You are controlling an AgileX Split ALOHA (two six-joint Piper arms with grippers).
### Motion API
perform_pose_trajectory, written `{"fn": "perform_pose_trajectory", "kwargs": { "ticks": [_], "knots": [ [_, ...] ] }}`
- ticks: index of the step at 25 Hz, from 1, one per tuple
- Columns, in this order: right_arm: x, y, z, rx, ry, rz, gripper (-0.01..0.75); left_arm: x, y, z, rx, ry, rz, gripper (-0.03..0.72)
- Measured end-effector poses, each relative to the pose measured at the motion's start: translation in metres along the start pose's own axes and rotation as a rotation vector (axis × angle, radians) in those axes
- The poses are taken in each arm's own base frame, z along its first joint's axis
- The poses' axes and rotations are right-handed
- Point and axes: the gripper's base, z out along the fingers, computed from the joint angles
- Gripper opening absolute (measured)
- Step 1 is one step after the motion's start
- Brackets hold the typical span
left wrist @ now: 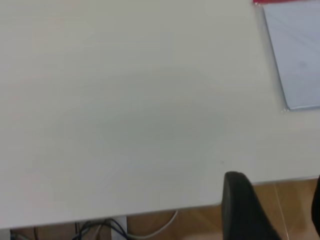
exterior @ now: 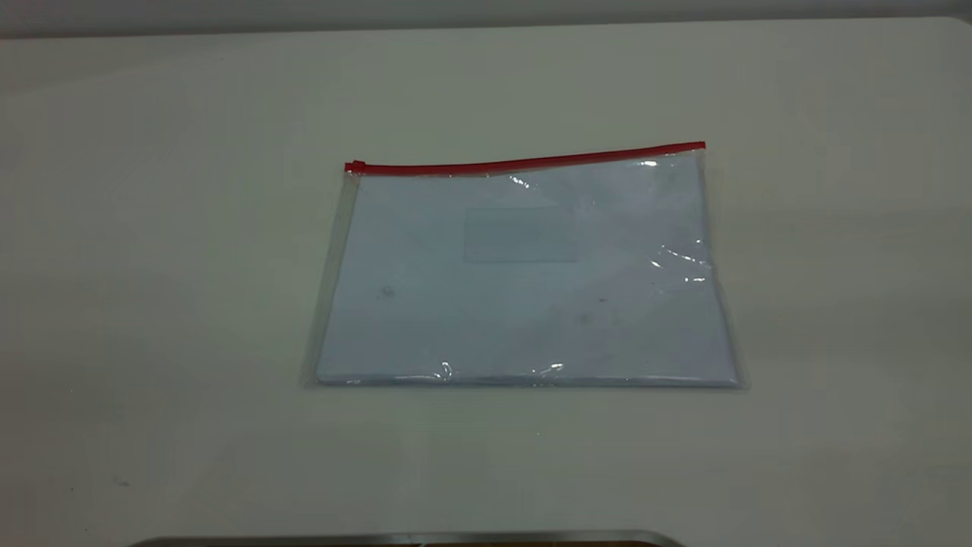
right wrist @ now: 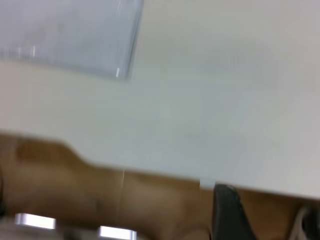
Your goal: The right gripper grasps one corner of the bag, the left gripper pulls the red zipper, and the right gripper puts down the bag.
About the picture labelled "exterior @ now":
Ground clear zip bag red zipper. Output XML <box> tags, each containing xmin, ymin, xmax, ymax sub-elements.
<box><xmin>304</xmin><ymin>141</ymin><xmax>749</xmax><ymax>390</ymax></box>

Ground white paper sheets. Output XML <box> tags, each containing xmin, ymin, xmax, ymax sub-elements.
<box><xmin>315</xmin><ymin>154</ymin><xmax>740</xmax><ymax>387</ymax></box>

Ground silver metal rim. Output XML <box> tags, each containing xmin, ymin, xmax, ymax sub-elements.
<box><xmin>128</xmin><ymin>530</ymin><xmax>686</xmax><ymax>547</ymax></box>

